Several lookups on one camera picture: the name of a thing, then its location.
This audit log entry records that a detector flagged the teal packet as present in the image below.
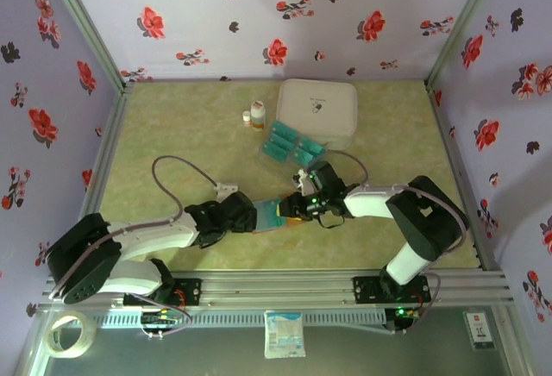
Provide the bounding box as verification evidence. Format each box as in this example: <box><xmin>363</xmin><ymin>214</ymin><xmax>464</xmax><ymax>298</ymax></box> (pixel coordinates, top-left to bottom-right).
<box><xmin>254</xmin><ymin>201</ymin><xmax>288</xmax><ymax>229</ymax></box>

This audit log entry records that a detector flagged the group of teal packets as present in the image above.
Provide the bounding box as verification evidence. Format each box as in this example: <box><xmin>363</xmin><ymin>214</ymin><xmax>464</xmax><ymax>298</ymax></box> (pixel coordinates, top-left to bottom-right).
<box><xmin>257</xmin><ymin>119</ymin><xmax>331</xmax><ymax>177</ymax></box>

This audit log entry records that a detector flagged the black and white label card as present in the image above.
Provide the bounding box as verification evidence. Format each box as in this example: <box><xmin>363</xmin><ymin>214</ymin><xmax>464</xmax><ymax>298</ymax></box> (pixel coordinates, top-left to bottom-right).
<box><xmin>463</xmin><ymin>310</ymin><xmax>497</xmax><ymax>351</ymax></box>

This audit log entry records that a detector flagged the white medicine pouch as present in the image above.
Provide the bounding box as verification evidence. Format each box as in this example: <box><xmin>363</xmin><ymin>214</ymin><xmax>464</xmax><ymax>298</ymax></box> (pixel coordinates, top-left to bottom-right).
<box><xmin>275</xmin><ymin>78</ymin><xmax>359</xmax><ymax>151</ymax></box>

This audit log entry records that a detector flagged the large white-capped pill bottle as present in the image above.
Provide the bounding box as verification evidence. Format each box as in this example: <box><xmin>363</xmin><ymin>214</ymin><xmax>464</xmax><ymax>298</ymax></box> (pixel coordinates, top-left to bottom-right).
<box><xmin>249</xmin><ymin>99</ymin><xmax>267</xmax><ymax>132</ymax></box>

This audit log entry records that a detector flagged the white gauze packet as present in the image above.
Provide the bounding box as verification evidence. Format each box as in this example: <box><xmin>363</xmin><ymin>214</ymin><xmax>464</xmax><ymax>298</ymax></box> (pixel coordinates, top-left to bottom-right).
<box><xmin>263</xmin><ymin>310</ymin><xmax>307</xmax><ymax>360</ymax></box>

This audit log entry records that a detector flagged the clear tape roll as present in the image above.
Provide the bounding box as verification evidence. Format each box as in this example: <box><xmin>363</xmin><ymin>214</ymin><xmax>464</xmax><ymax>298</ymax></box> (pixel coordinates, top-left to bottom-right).
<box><xmin>44</xmin><ymin>310</ymin><xmax>98</xmax><ymax>360</ymax></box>

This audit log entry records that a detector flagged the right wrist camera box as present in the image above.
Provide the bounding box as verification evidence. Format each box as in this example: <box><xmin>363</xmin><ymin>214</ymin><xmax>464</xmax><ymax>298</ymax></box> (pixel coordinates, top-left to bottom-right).
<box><xmin>292</xmin><ymin>168</ymin><xmax>316</xmax><ymax>194</ymax></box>

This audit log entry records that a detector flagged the grey right arm cable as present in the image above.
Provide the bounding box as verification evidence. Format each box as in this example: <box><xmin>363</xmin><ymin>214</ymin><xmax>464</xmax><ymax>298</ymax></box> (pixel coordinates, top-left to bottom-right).
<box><xmin>323</xmin><ymin>150</ymin><xmax>470</xmax><ymax>336</ymax></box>

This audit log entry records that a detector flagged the aluminium mounting rail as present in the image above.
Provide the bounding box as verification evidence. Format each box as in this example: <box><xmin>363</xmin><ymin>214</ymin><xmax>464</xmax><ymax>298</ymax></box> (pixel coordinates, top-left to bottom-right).
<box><xmin>36</xmin><ymin>268</ymin><xmax>517</xmax><ymax>312</ymax></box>

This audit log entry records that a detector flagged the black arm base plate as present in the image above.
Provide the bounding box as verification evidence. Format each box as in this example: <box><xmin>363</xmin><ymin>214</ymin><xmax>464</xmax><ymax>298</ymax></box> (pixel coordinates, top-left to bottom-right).
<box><xmin>352</xmin><ymin>275</ymin><xmax>432</xmax><ymax>305</ymax></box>
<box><xmin>123</xmin><ymin>278</ymin><xmax>204</xmax><ymax>307</ymax></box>

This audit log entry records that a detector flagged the slotted grey cable duct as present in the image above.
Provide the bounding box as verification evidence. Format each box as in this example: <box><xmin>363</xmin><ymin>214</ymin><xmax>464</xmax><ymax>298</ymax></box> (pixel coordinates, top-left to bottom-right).
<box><xmin>92</xmin><ymin>310</ymin><xmax>387</xmax><ymax>326</ymax></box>

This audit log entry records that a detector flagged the aluminium side rail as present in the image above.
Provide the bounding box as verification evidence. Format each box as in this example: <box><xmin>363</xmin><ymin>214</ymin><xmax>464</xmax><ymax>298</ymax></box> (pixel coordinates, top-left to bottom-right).
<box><xmin>51</xmin><ymin>82</ymin><xmax>135</xmax><ymax>278</ymax></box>
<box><xmin>424</xmin><ymin>80</ymin><xmax>504</xmax><ymax>272</ymax></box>

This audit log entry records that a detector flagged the aluminium frame post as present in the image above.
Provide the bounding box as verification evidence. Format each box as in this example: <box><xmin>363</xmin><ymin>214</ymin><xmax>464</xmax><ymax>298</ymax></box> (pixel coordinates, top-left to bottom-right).
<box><xmin>424</xmin><ymin>0</ymin><xmax>505</xmax><ymax>88</ymax></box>
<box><xmin>38</xmin><ymin>0</ymin><xmax>135</xmax><ymax>92</ymax></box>

